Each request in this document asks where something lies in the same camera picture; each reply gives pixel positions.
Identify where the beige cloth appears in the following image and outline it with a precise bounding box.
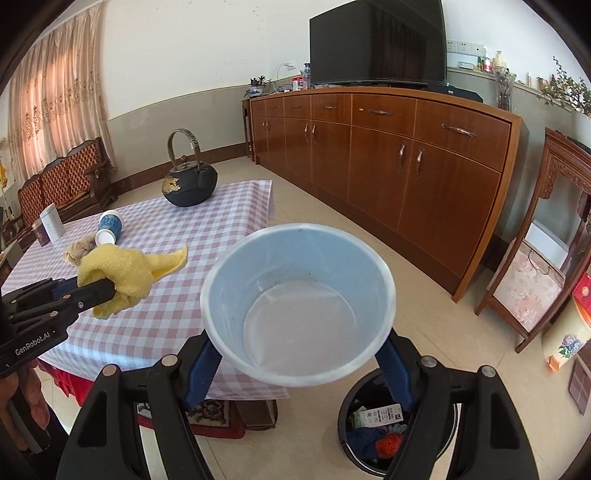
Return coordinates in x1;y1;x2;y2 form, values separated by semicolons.
62;234;96;267

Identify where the yellow cloth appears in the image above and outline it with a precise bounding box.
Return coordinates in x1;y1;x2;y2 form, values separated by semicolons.
77;244;188;319

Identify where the blue patterned paper cup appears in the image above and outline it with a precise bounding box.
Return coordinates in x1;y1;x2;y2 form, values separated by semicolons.
95;210;123;246

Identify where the blue ceramic bowl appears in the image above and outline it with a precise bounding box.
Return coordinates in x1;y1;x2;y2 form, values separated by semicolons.
200;223;397;388

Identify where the orange plastic bag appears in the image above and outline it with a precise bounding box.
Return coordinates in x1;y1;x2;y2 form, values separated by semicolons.
375;432;403;459

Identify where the green white carton box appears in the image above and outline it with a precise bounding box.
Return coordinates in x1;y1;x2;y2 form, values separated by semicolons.
353;404;404;429

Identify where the dark blue towel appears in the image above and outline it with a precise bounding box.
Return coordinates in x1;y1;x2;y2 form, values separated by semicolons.
346;427;389;460

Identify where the person's left hand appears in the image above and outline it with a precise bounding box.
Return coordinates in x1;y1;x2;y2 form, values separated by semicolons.
0;360;50;441

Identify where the brown tea tin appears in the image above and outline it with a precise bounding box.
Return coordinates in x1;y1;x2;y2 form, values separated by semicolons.
31;218;50;247

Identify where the white cylindrical canister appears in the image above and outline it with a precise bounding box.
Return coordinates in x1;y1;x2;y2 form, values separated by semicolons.
40;203;65;243

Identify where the red patterned rug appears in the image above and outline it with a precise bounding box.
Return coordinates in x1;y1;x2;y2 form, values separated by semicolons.
39;361;279;439

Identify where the pink checkered tablecloth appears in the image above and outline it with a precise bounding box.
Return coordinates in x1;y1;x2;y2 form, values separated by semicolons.
1;180;290;400

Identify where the wooden bench sofa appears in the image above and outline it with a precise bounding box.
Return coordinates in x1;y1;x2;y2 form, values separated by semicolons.
2;137;117;248

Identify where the black plastic bucket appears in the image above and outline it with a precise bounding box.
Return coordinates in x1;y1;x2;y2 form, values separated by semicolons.
337;368;461;478

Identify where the black cast iron teapot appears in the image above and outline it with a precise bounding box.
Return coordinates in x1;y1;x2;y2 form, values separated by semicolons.
161;128;218;207

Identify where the pink floral bag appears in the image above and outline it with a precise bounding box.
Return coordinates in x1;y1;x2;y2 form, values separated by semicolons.
493;240;565;332

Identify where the cardboard box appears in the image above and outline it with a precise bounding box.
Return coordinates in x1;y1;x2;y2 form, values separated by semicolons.
572;273;591;327

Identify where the pink curtain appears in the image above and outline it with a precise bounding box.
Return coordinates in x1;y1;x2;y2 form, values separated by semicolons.
8;3;117;185

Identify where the white storage box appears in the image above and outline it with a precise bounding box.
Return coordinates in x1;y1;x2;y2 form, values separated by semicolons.
525;220;568;268

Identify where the small potted plant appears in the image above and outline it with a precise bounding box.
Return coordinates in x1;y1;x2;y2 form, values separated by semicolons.
245;75;270;98

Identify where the wooden sideboard cabinet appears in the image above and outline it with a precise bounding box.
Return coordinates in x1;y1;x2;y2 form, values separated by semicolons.
249;87;529;300

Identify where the carved wooden side stand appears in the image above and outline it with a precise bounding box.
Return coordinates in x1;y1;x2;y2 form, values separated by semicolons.
475;128;590;353

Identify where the black set-top box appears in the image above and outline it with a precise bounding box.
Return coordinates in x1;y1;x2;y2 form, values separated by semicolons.
426;83;484;103

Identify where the green trailing potted plant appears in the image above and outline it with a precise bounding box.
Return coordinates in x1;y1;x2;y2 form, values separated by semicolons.
541;57;591;116

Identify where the glass vase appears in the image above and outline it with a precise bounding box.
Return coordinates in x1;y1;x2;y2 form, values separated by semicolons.
494;65;516;112

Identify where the black flat television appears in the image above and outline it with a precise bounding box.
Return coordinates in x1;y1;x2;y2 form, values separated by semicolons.
310;1;447;85

